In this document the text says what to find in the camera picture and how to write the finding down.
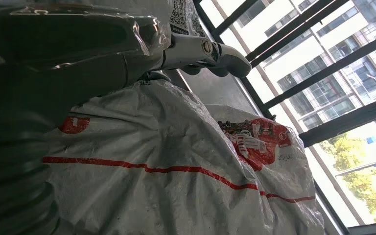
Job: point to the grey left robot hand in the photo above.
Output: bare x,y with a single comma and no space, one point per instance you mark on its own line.
61,58

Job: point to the small white red-print mailer package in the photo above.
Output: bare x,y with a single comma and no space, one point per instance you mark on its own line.
158,136

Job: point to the white building outside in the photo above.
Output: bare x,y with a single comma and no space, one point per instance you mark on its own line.
334,87

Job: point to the green tree outside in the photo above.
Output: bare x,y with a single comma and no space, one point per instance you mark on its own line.
366,185

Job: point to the black window frame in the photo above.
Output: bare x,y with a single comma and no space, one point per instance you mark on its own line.
347,123

